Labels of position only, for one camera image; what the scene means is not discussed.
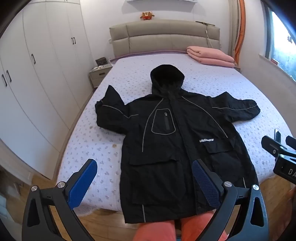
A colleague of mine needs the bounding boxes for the bed with floral purple quilt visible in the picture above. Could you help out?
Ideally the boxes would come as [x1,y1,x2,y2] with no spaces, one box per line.
[57,53,294,214]

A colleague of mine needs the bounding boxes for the white wardrobe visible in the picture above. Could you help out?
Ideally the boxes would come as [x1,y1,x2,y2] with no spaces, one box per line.
[0,0,97,180]

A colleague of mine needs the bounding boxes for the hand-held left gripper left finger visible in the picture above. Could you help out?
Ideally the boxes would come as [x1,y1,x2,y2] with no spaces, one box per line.
[21,159,99,241]

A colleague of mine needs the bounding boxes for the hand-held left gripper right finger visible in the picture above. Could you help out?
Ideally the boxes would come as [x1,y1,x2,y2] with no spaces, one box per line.
[192,159,274,241]

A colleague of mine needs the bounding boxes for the beige padded headboard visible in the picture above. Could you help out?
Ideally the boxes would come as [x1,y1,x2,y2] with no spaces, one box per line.
[109,19,221,58]

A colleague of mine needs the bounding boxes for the white cable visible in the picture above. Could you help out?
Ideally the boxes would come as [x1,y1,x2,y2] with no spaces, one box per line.
[205,24,214,49]

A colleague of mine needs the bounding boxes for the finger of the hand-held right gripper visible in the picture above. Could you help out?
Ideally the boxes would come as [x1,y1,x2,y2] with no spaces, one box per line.
[261,128,285,160]
[285,136,296,152]

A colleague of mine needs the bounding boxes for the black hooded jacket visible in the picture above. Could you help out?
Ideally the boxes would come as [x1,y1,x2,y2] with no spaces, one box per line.
[95,64,261,224]

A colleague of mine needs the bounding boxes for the beige nightstand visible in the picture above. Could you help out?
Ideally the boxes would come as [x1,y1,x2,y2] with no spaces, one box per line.
[89,62,113,88]

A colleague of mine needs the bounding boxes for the beige and orange curtain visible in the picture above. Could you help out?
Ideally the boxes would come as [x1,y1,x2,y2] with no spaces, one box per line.
[228,0,246,66]

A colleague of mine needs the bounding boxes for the brown plush toy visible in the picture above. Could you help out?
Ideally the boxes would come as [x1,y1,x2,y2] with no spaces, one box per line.
[140,11,155,21]

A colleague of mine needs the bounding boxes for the folded pink blanket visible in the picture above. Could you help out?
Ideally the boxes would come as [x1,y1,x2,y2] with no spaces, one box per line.
[187,46,236,68]

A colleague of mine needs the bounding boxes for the orange pants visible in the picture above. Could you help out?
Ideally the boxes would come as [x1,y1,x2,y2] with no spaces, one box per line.
[133,211,232,241]

